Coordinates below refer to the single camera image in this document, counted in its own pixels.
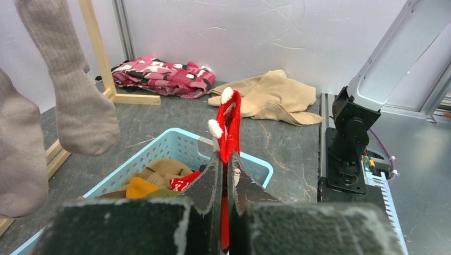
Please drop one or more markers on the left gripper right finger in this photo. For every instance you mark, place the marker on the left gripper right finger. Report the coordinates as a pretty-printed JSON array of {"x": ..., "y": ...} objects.
[{"x": 261, "y": 224}]

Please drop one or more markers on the toothed cable rail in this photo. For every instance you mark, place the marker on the toothed cable rail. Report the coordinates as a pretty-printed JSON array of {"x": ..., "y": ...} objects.
[{"x": 382, "y": 183}]

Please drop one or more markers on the grey brown striped sock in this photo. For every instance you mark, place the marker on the grey brown striped sock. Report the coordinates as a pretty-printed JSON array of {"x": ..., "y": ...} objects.
[{"x": 24, "y": 182}]

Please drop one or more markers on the olive yellow sock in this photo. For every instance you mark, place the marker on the olive yellow sock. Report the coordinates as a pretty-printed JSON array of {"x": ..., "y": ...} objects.
[{"x": 152, "y": 182}]

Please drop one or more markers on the wooden rack frame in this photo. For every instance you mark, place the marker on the wooden rack frame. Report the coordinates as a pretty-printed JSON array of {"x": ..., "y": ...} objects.
[{"x": 56, "y": 155}]

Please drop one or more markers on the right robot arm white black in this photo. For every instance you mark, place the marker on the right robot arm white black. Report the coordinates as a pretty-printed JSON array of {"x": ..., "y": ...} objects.
[{"x": 358, "y": 105}]

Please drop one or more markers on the red sock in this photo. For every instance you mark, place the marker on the red sock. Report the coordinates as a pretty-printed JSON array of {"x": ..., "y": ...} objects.
[
  {"x": 179, "y": 184},
  {"x": 225, "y": 129}
]

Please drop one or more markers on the beige cloth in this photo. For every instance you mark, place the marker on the beige cloth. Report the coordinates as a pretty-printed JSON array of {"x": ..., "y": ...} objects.
[{"x": 272, "y": 96}]

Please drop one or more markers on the pink camouflage bag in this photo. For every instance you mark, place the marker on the pink camouflage bag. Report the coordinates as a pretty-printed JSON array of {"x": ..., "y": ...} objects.
[{"x": 188, "y": 81}]

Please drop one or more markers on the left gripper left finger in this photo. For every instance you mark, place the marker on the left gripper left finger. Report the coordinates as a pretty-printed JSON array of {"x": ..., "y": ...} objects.
[{"x": 185, "y": 224}]

